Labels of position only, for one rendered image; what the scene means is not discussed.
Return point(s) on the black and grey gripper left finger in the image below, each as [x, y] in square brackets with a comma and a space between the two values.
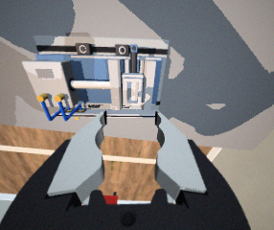
[64, 181]

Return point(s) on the grey block with rectangular pocket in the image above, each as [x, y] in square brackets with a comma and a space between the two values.
[132, 88]

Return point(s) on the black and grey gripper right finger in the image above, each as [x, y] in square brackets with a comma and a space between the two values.
[192, 180]

